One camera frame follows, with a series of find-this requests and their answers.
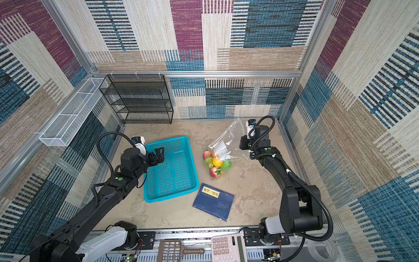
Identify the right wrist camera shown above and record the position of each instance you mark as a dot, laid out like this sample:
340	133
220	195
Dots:
250	128

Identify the green pear toy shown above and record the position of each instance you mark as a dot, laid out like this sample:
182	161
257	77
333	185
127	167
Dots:
209	162

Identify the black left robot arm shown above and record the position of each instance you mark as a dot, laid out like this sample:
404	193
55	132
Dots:
62	245

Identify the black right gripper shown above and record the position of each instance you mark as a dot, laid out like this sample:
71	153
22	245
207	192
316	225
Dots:
243	139

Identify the black wire shelf rack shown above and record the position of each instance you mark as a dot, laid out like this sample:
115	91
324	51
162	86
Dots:
138	99

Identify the pink calculator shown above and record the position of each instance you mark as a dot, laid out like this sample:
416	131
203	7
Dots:
228	248

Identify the clear tape roll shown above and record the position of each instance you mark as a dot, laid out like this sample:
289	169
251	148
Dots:
326	251

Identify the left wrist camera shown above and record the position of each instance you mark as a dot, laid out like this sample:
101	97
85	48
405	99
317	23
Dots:
139	142

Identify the teal plastic basket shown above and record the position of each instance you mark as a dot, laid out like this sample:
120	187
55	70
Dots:
174	177

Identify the white wire mesh tray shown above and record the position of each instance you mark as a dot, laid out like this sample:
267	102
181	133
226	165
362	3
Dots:
62	130

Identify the clear zip top bag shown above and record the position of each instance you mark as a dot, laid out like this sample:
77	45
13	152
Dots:
227	145

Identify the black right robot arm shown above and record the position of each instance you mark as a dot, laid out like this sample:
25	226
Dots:
302	211

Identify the blue booklet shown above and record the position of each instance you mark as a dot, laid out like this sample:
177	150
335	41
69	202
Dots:
214	202

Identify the green apple toy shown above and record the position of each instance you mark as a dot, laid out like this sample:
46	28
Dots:
226	165

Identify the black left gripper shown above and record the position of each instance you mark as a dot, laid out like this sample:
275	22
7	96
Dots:
155	161

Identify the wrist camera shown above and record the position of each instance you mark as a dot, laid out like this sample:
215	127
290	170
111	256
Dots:
250	128
139	142

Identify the yellow lemon toy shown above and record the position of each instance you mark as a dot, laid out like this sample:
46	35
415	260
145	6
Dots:
217	162

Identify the brown slotted spatula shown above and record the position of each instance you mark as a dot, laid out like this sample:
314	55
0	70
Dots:
174	251

